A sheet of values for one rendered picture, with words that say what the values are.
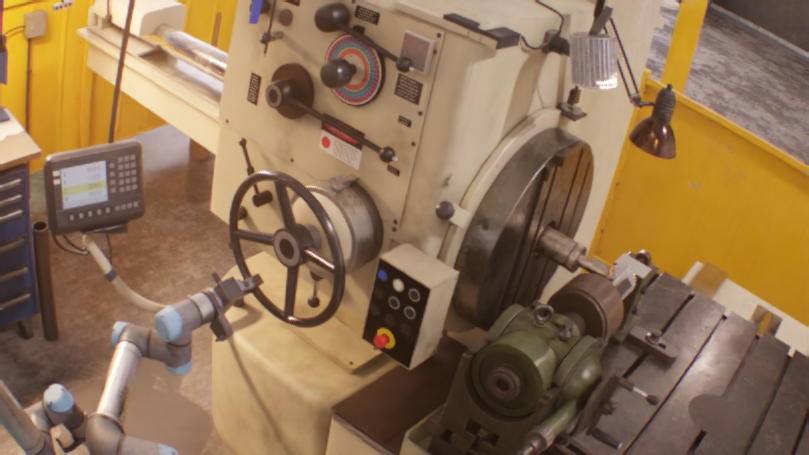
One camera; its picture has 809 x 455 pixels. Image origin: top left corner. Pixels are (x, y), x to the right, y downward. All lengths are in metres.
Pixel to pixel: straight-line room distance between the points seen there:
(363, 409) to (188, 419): 0.96
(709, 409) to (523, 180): 0.90
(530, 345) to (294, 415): 1.07
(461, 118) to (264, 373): 1.21
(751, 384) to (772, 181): 1.72
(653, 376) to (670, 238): 2.05
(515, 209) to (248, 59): 0.80
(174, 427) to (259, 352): 0.70
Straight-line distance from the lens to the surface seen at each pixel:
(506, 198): 1.95
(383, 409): 2.52
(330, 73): 1.84
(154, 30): 3.19
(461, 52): 1.74
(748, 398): 2.47
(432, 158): 1.84
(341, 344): 2.71
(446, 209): 1.80
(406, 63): 1.76
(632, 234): 4.41
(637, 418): 2.18
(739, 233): 4.18
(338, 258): 1.77
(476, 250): 1.97
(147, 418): 3.21
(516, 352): 1.77
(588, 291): 2.02
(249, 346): 2.68
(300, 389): 2.56
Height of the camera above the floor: 2.35
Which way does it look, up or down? 30 degrees down
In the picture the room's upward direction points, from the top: 14 degrees clockwise
